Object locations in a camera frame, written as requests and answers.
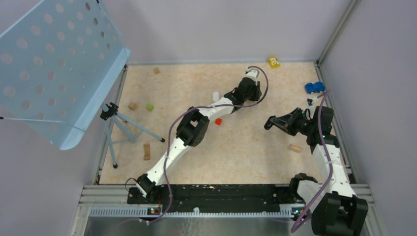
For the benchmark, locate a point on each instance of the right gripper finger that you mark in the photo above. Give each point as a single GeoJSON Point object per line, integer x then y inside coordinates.
{"type": "Point", "coordinates": [285, 128]}
{"type": "Point", "coordinates": [289, 118]}

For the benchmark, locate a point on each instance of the wooden cylinder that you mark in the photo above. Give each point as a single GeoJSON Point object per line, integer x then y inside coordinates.
{"type": "Point", "coordinates": [295, 148]}

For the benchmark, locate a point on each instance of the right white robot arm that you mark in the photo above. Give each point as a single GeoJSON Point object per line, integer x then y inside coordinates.
{"type": "Point", "coordinates": [333, 207]}

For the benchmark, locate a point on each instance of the blue perforated metal panel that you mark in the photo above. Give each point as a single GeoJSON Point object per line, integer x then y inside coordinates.
{"type": "Point", "coordinates": [57, 65]}

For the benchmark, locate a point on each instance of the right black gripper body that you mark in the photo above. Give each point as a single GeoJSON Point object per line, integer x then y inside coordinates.
{"type": "Point", "coordinates": [304, 125]}

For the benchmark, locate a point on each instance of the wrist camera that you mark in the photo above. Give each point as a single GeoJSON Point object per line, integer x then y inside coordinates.
{"type": "Point", "coordinates": [311, 101]}
{"type": "Point", "coordinates": [252, 73]}

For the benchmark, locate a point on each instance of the white earbud charging case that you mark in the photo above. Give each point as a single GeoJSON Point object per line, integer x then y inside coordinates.
{"type": "Point", "coordinates": [215, 96]}

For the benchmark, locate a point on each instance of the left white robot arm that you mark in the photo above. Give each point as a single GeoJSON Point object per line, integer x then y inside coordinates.
{"type": "Point", "coordinates": [192, 129]}

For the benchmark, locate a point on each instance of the orange cube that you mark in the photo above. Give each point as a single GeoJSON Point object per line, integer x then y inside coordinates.
{"type": "Point", "coordinates": [218, 121]}

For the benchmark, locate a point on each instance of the yellow toy car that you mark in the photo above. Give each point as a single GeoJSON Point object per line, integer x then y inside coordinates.
{"type": "Point", "coordinates": [273, 62]}

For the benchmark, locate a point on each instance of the blue tripod stand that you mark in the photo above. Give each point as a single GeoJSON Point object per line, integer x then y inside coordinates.
{"type": "Point", "coordinates": [110, 113]}

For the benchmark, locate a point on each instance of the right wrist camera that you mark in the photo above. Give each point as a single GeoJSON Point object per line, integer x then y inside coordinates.
{"type": "Point", "coordinates": [311, 101]}

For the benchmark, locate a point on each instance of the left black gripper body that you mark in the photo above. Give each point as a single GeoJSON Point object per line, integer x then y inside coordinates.
{"type": "Point", "coordinates": [253, 94]}

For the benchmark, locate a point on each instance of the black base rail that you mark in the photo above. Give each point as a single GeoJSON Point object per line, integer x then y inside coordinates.
{"type": "Point", "coordinates": [218, 198]}

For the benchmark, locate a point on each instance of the wooden block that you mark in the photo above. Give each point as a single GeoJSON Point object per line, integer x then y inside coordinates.
{"type": "Point", "coordinates": [147, 151]}

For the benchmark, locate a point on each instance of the black earbud case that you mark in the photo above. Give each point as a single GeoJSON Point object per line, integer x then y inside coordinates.
{"type": "Point", "coordinates": [268, 125]}

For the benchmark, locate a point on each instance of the blue toy car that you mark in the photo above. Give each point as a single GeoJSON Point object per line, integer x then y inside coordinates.
{"type": "Point", "coordinates": [317, 87]}

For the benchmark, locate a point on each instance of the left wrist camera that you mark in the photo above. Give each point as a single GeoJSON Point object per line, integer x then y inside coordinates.
{"type": "Point", "coordinates": [252, 73]}

